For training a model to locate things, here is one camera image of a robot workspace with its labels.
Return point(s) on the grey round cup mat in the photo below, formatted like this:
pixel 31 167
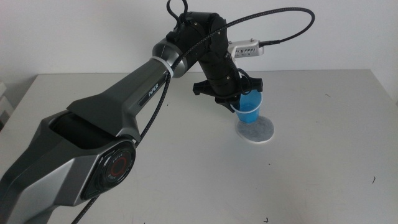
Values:
pixel 261 131

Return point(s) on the white zip tie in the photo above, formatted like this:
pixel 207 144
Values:
pixel 164 66

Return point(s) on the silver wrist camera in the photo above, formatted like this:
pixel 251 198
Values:
pixel 247 49

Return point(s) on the blue plastic cup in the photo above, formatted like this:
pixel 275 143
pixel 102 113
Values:
pixel 249 109

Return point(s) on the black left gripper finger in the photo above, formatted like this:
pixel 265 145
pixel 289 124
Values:
pixel 226 102

